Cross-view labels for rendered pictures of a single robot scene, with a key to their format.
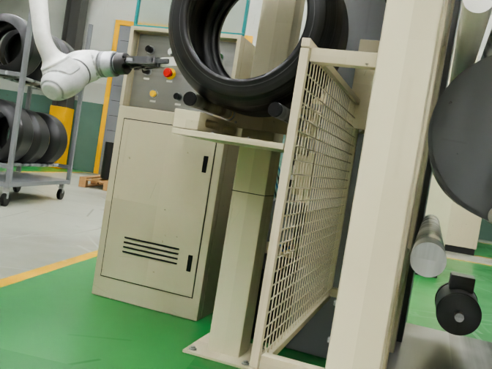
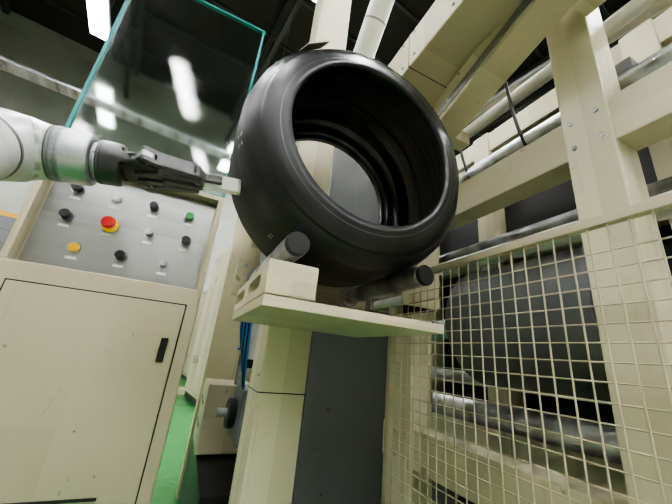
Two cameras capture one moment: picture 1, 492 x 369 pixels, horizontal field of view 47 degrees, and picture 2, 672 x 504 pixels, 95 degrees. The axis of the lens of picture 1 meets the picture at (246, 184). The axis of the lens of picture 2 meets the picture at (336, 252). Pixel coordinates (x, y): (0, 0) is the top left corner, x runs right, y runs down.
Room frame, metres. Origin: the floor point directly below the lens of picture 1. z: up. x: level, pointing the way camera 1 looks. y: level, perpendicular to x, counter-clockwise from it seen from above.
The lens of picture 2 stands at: (1.34, 0.50, 0.72)
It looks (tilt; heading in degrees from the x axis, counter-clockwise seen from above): 19 degrees up; 318
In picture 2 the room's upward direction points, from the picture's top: 6 degrees clockwise
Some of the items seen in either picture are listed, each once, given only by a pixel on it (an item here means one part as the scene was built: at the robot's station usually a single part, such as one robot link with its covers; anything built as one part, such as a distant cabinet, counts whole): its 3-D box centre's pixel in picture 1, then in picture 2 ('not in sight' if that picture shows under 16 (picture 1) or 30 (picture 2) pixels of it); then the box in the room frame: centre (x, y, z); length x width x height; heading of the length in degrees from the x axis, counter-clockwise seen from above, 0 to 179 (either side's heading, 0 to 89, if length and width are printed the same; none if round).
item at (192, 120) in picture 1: (208, 125); (267, 294); (1.93, 0.16, 0.83); 0.36 x 0.09 x 0.06; 162
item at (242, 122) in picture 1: (264, 118); (304, 289); (2.05, -0.03, 0.90); 0.40 x 0.03 x 0.10; 72
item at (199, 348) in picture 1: (228, 348); not in sight; (2.13, -0.03, 0.01); 0.27 x 0.27 x 0.02; 72
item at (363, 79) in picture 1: (377, 90); (404, 269); (1.97, -0.40, 1.05); 0.20 x 0.15 x 0.30; 162
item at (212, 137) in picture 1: (244, 141); (325, 321); (1.88, 0.03, 0.80); 0.37 x 0.36 x 0.02; 72
